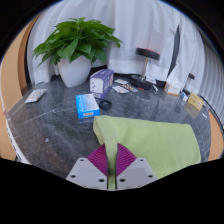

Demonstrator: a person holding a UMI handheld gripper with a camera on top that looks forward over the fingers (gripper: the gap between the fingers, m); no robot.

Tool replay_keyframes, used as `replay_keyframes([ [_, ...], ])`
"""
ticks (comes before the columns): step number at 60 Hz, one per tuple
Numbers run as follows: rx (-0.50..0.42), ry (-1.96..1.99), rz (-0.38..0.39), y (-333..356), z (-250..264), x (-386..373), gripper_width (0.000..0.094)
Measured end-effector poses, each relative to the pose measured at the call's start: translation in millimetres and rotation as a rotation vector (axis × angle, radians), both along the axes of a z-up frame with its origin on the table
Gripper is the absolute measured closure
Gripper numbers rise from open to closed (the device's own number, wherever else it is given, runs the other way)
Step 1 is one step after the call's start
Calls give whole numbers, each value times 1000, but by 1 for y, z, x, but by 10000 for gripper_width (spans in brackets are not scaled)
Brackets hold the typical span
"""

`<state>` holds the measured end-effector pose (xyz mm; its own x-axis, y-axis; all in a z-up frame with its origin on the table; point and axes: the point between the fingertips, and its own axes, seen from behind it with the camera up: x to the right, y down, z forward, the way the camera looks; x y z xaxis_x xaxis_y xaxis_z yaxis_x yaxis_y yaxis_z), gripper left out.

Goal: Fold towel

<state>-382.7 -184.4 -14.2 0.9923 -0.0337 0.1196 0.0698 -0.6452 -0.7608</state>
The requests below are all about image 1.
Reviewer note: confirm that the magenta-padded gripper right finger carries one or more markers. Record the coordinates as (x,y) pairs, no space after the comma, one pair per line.
(133,171)

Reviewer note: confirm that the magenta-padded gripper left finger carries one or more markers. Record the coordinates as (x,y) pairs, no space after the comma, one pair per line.
(88,173)

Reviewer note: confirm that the light green towel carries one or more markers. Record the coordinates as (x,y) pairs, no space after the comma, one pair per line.
(150,140)

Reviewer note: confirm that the blue and white box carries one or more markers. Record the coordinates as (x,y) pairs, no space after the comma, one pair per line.
(86,106)

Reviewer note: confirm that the small flat printed packet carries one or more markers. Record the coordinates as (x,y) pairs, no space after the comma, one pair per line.
(120,89)
(121,81)
(130,87)

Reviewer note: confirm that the small white tube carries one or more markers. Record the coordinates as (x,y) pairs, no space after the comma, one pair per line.
(155,88)

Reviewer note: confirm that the orange upholstered seat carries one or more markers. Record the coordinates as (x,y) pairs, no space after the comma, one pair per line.
(10,86)
(216,140)

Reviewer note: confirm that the small blue-white bottle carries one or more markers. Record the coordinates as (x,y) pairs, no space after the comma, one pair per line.
(183,96)

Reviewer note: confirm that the small white wrapper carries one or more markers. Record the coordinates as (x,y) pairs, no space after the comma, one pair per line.
(204,115)

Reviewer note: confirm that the white and orange box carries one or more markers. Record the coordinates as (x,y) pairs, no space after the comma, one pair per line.
(171,89)

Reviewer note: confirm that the purple cardboard box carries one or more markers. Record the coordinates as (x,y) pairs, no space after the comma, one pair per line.
(100,81)

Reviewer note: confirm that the white book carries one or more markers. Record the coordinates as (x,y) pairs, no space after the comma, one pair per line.
(150,80)

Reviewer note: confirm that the white flat pouch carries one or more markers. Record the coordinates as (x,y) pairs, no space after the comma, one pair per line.
(35,96)

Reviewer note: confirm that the yellow printed box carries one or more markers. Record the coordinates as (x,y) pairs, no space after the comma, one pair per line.
(195,101)

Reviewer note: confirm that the black red-rimmed bar stool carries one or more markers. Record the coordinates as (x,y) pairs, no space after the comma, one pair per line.
(147,53)
(190,77)

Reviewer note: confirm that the white curtain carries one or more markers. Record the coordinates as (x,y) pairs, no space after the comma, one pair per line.
(140,26)
(206,66)

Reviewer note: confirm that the green plant in white pot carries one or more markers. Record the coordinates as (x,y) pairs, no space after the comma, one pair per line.
(76,43)

